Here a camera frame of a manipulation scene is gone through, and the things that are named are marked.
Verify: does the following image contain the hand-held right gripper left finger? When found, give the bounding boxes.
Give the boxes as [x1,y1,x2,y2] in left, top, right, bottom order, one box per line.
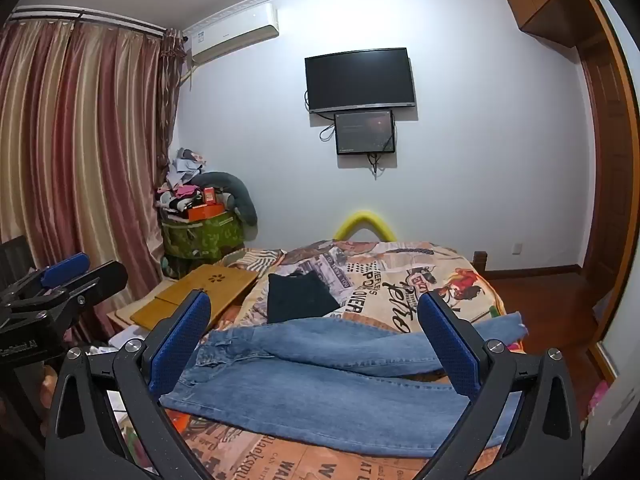
[44,290,236,480]

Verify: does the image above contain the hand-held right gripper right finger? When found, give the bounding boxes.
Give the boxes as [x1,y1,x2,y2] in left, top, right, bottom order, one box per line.
[400,291,586,480]

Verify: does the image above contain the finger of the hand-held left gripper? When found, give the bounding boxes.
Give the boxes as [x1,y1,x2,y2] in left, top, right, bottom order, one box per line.
[0,252,91,307]
[52,260,129,322]

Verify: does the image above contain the blue denim pants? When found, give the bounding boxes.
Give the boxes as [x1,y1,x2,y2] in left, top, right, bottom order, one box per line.
[159,311,528,448]

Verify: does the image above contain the black mesh chair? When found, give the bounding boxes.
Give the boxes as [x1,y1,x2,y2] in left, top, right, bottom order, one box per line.
[0,236,30,283]

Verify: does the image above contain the white crumpled papers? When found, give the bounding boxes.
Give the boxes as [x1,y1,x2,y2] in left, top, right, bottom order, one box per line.
[106,326,147,352]

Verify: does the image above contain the wooden lap desk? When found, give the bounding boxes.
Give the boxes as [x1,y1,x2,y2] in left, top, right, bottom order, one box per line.
[131,265,258,331]

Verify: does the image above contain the printed blanket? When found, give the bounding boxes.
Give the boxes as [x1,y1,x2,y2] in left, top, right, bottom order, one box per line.
[165,240,526,480]

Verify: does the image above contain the green patterned bag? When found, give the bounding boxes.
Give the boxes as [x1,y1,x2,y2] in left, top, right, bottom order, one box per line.
[161,210,246,266]

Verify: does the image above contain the orange box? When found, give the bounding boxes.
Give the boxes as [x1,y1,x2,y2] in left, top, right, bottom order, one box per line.
[187,202,225,222]

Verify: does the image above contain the dark folded garment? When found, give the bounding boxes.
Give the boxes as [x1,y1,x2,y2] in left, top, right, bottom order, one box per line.
[266,271,341,324]

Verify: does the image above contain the pile of mixed clothes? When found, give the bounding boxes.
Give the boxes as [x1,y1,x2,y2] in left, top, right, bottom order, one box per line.
[155,147,208,213]

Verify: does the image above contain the striped pink curtain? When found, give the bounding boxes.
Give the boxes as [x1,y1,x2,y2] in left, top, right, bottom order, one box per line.
[0,7,183,331]

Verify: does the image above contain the grey long pillow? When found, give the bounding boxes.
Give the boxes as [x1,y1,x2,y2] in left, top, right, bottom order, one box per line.
[192,171,258,226]

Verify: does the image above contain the small black monitor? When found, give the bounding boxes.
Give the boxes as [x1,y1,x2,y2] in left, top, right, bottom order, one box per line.
[335,109,397,156]

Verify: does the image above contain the wooden door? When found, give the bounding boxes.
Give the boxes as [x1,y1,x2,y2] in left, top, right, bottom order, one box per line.
[580,35,626,281]

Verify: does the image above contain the white air conditioner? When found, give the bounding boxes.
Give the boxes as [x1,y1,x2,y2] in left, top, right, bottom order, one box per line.
[182,2,280,66]

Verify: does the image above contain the white curtain rail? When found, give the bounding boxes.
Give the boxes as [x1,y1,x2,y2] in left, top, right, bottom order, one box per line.
[12,5,166,38]

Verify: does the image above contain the black wall television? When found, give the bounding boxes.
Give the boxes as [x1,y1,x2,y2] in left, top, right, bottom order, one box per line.
[305,47,417,114]

